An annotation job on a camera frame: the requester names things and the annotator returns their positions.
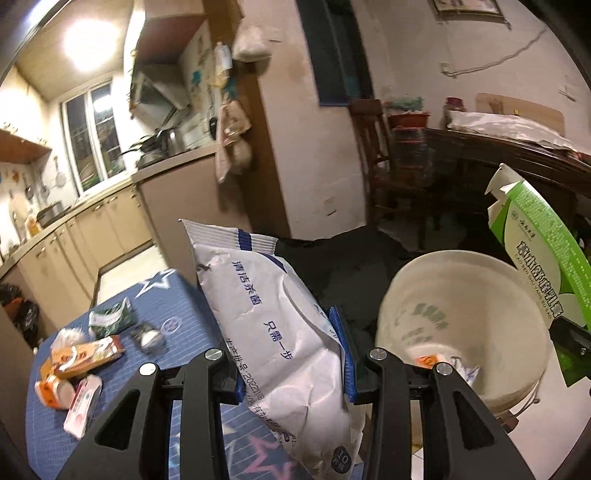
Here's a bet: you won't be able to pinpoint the green white packet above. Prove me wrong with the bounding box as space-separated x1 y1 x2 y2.
89 298 134 337

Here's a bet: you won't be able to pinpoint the orange red paper carton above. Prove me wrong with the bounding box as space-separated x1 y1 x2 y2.
39 335 126 380

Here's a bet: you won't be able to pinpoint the grey baking tray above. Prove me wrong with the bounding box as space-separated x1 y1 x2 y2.
37 203 65 227

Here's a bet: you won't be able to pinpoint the small orange white packet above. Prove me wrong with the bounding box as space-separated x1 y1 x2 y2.
34 374 77 411

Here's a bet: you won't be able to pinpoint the red basin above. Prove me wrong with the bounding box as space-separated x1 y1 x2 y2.
387 113 428 131

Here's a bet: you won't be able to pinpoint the wall picture frame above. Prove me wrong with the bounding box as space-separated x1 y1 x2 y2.
429 0 504 19

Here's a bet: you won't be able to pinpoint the beige kitchen cabinets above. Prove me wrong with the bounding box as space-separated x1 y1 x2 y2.
0 143 218 319

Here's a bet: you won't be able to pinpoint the dark door curtain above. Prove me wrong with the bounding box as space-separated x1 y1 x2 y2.
295 0 374 104

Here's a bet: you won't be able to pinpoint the black trash bags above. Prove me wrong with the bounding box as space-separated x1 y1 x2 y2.
0 284 40 347

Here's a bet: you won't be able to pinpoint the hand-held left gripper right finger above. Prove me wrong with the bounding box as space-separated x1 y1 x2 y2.
329 304 539 480

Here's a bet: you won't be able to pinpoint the white plastic bucket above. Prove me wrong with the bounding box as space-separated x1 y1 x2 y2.
373 249 555 435

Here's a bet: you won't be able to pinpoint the dark wooden table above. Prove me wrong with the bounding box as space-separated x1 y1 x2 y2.
392 127 591 250

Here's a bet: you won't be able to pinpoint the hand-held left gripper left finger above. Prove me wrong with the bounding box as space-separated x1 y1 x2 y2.
55 347 246 480

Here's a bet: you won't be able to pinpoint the wooden wall cabinet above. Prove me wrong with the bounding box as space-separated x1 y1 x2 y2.
0 128 52 162

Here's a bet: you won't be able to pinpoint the ceiling light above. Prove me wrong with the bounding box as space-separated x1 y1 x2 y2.
62 14 125 75

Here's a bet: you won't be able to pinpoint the dark wooden chair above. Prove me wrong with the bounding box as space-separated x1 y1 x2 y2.
348 99 416 232

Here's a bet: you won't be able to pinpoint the black wok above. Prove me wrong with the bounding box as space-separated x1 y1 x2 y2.
121 127 178 160

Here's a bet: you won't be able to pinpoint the hanging white plastic bag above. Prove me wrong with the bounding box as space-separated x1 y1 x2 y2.
232 21 272 62

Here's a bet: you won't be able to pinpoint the black tissue packet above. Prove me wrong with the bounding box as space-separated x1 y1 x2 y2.
130 323 167 354

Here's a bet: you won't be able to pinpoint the white crumpled wrapper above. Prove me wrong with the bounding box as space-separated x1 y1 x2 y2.
450 355 481 384

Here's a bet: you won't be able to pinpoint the hanging pink cloth bag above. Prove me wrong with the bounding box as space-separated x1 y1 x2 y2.
215 99 252 183

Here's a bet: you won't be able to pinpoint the green toothpaste box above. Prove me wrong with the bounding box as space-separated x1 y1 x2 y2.
485 164 591 388

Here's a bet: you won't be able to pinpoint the black cloth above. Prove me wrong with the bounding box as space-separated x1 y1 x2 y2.
274 228 416 333

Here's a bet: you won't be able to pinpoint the kitchen window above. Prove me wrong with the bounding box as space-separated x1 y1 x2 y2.
60 80 127 195

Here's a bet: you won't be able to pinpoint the wooden board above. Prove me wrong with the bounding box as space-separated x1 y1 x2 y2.
475 92 565 134

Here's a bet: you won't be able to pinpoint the pink white packet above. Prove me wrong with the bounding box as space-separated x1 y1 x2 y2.
63 375 102 438

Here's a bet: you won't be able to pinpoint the red lid jar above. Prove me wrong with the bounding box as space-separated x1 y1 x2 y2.
444 96 465 127

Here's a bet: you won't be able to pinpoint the steel range hood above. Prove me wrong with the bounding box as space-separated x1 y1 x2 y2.
129 65 192 127

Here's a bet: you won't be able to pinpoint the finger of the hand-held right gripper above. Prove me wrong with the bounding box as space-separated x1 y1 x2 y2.
547 318 591 370

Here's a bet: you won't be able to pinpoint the white wet wipes packet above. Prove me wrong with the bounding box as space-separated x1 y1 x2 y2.
179 218 368 478

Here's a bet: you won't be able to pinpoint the blue star print tablecloth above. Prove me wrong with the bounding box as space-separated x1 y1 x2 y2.
25 268 370 480

